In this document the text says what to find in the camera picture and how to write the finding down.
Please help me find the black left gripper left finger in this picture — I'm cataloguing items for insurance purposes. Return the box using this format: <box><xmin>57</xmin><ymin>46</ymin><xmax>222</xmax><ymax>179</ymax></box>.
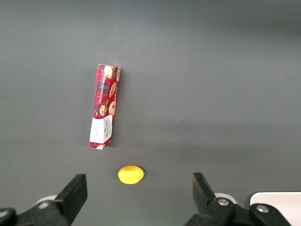
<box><xmin>0</xmin><ymin>173</ymin><xmax>88</xmax><ymax>226</ymax></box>

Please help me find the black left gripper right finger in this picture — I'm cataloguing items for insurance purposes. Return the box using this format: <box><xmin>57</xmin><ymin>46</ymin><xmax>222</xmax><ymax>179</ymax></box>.
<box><xmin>185</xmin><ymin>172</ymin><xmax>293</xmax><ymax>226</ymax></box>

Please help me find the yellow lemon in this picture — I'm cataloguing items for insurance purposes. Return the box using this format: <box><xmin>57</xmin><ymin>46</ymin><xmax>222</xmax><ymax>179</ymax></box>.
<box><xmin>117</xmin><ymin>164</ymin><xmax>146</xmax><ymax>185</ymax></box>

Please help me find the red tartan cookie box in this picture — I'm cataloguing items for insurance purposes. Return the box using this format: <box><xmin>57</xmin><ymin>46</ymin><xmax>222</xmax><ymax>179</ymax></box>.
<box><xmin>88</xmin><ymin>63</ymin><xmax>122</xmax><ymax>151</ymax></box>

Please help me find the white rectangular tray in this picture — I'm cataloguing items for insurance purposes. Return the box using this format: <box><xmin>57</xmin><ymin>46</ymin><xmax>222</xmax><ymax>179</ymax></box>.
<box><xmin>249</xmin><ymin>192</ymin><xmax>301</xmax><ymax>226</ymax></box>

